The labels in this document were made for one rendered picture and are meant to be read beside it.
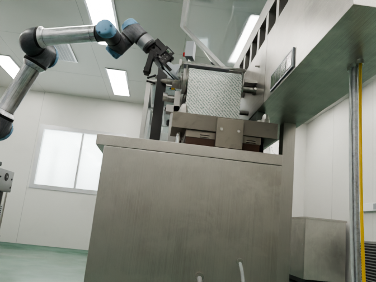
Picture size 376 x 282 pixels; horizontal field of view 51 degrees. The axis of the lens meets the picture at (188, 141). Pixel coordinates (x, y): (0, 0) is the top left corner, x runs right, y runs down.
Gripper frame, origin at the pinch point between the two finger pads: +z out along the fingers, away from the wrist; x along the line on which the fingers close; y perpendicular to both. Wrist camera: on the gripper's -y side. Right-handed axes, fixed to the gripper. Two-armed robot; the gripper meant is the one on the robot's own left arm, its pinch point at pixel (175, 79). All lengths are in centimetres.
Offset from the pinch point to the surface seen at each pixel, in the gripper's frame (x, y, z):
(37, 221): 548, -193, -100
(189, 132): -27.0, -18.4, 24.9
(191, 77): -8.2, 3.2, 5.7
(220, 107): -8.3, 3.2, 24.2
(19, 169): 549, -159, -192
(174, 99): -0.9, -7.2, 6.9
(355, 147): -64, 5, 64
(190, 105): -8.3, -5.8, 14.7
